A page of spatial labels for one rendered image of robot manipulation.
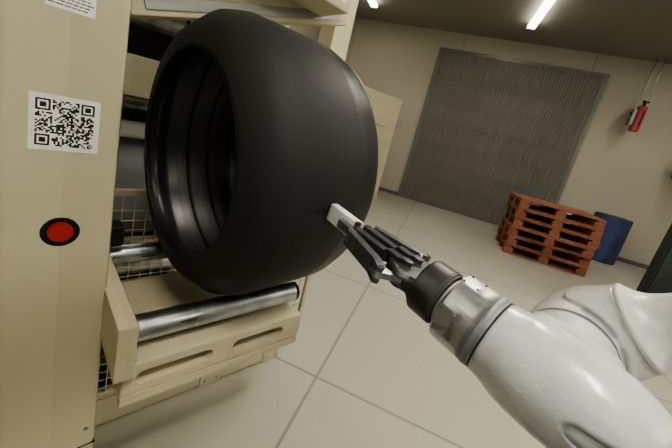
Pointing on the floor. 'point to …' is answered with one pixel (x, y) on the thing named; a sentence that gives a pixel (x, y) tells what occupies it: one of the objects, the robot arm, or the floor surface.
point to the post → (57, 188)
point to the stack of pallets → (550, 233)
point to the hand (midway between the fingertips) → (344, 221)
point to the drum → (611, 242)
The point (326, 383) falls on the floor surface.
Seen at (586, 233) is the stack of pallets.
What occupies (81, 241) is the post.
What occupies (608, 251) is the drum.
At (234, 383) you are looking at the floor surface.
